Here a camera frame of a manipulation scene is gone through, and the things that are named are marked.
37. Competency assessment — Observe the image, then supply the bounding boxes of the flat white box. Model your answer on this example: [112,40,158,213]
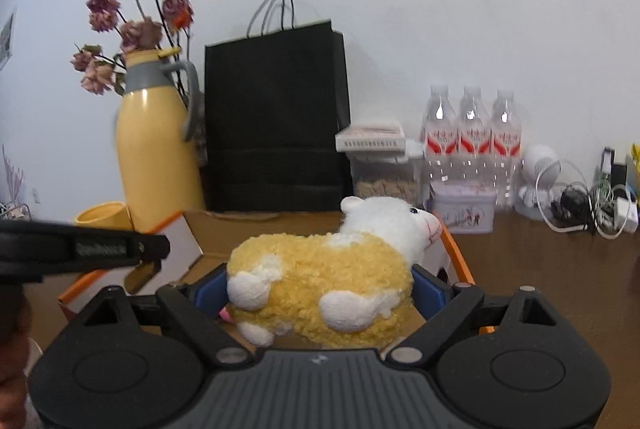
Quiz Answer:
[335,123,407,154]

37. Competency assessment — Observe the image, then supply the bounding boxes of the yellow white plush sheep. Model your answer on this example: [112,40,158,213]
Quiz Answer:
[226,195,443,349]

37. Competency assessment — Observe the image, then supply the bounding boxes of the yellow thermos jug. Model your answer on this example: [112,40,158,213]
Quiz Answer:
[115,49,207,232]

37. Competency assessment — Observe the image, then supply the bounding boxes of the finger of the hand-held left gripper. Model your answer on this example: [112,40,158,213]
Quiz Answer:
[0,219,171,283]

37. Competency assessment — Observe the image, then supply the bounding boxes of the yellow snack packet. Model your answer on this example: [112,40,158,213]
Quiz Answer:
[627,144,640,190]

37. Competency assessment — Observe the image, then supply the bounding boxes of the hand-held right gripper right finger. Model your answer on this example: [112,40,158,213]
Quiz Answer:
[389,265,560,364]

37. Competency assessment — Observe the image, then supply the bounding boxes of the clear plastic food container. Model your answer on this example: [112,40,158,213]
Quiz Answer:
[350,140,425,210]

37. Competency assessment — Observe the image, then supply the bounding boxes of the small white fan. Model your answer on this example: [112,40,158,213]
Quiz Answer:
[517,144,560,221]

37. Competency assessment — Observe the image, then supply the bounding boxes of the dried pink flowers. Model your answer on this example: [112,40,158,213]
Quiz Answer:
[70,0,196,97]

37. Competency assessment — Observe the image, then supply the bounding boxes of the white charger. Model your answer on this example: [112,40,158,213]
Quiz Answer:
[612,198,640,230]

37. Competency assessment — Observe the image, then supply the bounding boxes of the wall picture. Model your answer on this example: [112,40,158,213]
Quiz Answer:
[0,9,17,70]

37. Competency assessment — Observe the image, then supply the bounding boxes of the black power adapter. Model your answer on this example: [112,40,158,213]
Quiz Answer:
[552,189,593,222]

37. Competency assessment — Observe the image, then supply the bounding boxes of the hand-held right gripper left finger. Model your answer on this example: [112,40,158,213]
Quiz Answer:
[80,264,257,366]

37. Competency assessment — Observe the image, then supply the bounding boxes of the red cardboard box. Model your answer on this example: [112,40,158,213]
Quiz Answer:
[56,209,477,350]

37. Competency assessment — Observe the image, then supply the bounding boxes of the printed white tin box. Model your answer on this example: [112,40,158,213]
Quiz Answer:
[429,181,498,235]

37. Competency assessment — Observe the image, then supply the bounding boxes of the yellow mug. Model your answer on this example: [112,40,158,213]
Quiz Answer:
[74,201,135,231]

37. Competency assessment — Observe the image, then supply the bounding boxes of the black paper bag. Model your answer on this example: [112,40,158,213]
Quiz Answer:
[203,0,353,213]

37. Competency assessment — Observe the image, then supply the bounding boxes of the purple flower wall sticker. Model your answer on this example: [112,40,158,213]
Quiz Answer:
[0,144,26,204]

